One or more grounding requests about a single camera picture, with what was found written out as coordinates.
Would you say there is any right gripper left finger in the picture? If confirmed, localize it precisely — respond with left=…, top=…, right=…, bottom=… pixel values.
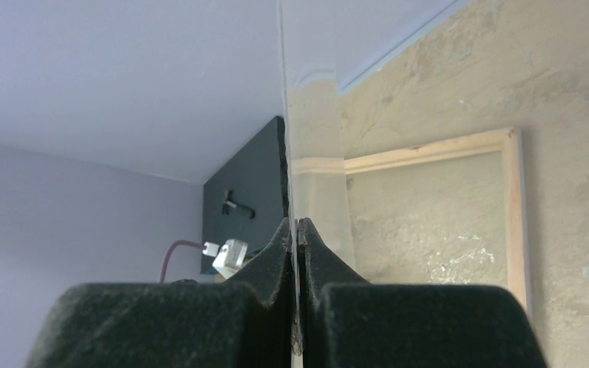
left=25, top=219, right=294, bottom=367

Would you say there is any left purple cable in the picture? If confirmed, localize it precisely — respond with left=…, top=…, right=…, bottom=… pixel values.
left=158, top=239, right=219, bottom=284

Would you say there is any wooden picture frame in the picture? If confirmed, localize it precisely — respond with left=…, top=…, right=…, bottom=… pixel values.
left=290, top=126, right=531, bottom=316

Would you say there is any small black hammer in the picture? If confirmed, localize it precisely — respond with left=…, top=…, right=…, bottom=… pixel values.
left=222, top=189, right=256, bottom=219

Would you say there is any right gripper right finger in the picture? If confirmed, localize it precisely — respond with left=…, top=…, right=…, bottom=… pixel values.
left=296, top=218, right=547, bottom=367

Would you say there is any dark network switch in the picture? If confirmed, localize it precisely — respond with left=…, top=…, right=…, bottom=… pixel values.
left=202, top=117, right=289, bottom=255

